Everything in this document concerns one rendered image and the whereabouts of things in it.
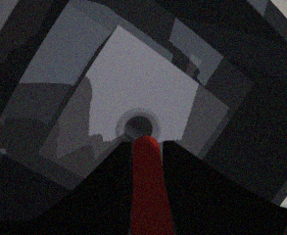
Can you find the dark red peg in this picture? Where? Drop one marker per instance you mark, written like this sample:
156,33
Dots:
150,210

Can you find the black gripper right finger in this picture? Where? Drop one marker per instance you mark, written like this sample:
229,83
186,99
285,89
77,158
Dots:
205,202

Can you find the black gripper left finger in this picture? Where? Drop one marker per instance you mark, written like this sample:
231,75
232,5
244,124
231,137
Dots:
99,205

